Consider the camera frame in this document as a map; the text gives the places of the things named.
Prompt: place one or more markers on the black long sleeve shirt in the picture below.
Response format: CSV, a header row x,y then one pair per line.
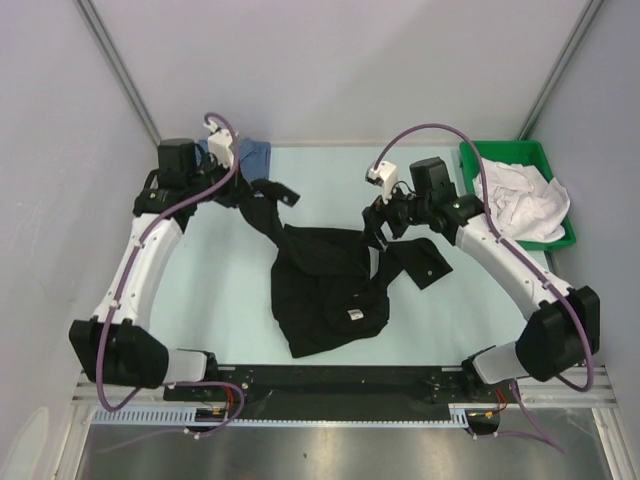
x,y
324,291

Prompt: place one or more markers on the slotted cable duct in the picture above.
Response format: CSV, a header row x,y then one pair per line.
x,y
211,417

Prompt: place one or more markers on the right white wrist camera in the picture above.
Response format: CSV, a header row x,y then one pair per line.
x,y
384,175

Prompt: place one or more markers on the white crumpled shirt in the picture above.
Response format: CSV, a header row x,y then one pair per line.
x,y
524,205

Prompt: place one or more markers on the aluminium frame rail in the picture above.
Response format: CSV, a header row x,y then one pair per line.
x,y
565,395

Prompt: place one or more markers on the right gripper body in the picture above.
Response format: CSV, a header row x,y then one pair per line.
x,y
399,213

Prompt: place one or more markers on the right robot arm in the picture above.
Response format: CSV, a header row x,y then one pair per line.
x,y
562,322

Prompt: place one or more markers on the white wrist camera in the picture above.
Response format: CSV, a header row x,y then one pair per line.
x,y
220,143
384,175

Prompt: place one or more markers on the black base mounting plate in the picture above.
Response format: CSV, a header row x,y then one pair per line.
x,y
357,394

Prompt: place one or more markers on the blue checkered folded shirt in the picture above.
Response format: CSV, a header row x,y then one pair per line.
x,y
255,159

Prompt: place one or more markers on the left corner frame post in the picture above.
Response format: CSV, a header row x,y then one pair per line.
x,y
99,31

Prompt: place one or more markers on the right corner frame post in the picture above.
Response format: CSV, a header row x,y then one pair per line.
x,y
560,67

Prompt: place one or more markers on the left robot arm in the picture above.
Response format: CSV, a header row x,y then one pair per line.
x,y
114,346

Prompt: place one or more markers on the corner frame post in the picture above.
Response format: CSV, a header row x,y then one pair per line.
x,y
560,67
99,31

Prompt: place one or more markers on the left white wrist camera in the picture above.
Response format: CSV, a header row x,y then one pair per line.
x,y
220,143

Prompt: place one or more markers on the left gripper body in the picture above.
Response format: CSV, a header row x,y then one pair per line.
x,y
226,194

